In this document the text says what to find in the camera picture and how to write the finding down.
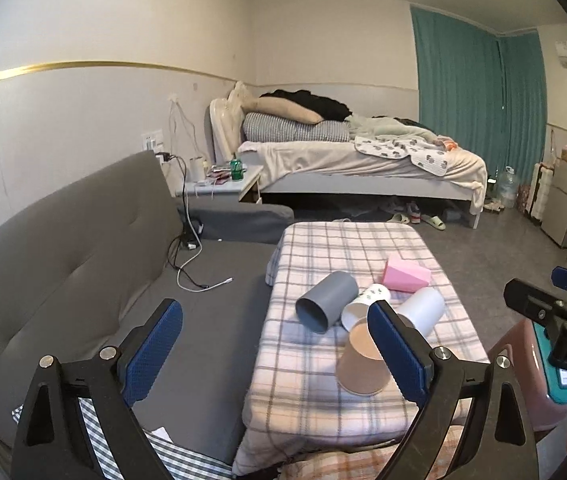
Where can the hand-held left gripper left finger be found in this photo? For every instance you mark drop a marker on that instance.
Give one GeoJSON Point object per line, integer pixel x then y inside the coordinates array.
{"type": "Point", "coordinates": [151, 347]}

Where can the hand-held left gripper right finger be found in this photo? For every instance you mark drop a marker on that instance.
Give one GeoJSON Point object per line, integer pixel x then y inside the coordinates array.
{"type": "Point", "coordinates": [397, 355]}

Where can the brown paper cup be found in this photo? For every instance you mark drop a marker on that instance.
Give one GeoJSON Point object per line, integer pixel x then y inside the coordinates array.
{"type": "Point", "coordinates": [358, 366]}

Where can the plain white cup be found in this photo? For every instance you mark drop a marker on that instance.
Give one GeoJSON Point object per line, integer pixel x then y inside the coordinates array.
{"type": "Point", "coordinates": [424, 310]}

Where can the white patterned paper cup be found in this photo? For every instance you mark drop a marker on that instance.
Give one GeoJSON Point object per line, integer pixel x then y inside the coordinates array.
{"type": "Point", "coordinates": [362, 305]}

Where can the grey plastic cup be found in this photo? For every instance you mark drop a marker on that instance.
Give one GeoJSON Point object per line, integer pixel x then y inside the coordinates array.
{"type": "Point", "coordinates": [332, 292]}

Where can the pink plastic stool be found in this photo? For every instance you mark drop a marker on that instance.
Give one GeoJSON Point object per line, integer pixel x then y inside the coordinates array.
{"type": "Point", "coordinates": [518, 360]}

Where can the pink box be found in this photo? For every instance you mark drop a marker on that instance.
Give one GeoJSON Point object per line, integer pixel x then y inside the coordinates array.
{"type": "Point", "coordinates": [406, 274]}

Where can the plaid tablecloth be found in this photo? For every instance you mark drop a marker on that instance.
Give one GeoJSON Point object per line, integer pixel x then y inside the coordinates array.
{"type": "Point", "coordinates": [293, 360]}

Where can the clear water jug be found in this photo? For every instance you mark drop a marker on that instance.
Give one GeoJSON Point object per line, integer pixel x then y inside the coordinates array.
{"type": "Point", "coordinates": [507, 190]}

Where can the grey checkered cloth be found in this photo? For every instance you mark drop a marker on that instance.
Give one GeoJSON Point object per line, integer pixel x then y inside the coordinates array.
{"type": "Point", "coordinates": [183, 455]}

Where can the light green slipper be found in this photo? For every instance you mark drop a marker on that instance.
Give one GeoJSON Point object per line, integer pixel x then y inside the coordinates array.
{"type": "Point", "coordinates": [397, 218]}
{"type": "Point", "coordinates": [434, 222]}

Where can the orange plaid cloth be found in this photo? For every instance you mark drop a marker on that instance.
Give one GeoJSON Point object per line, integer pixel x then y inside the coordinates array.
{"type": "Point", "coordinates": [343, 465]}

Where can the grey sofa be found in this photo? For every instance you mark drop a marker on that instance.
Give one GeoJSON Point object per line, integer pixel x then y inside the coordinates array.
{"type": "Point", "coordinates": [63, 260]}

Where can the grey nightstand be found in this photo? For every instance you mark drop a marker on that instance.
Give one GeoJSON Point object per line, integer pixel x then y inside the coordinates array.
{"type": "Point", "coordinates": [228, 189]}

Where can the white mug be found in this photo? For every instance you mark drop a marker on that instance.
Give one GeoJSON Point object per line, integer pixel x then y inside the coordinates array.
{"type": "Point", "coordinates": [197, 169]}

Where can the white patterned quilt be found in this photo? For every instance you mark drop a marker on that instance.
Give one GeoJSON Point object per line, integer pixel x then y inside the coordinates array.
{"type": "Point", "coordinates": [393, 150]}

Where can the light green blanket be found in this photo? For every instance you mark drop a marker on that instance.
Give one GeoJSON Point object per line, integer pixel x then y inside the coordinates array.
{"type": "Point", "coordinates": [388, 129]}

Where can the teal curtain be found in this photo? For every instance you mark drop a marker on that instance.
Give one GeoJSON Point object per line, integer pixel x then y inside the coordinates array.
{"type": "Point", "coordinates": [463, 75]}

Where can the striped pillow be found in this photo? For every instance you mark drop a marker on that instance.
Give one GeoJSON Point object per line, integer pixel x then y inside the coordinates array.
{"type": "Point", "coordinates": [288, 130]}

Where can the black clothing pile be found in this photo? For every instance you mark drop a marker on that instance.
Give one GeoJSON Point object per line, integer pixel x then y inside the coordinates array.
{"type": "Point", "coordinates": [323, 102]}

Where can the beige pillow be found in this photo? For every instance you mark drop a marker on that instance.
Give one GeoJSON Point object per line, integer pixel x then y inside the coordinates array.
{"type": "Point", "coordinates": [288, 108]}

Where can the bed with grey frame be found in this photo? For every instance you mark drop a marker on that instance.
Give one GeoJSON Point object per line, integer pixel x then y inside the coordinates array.
{"type": "Point", "coordinates": [323, 165]}

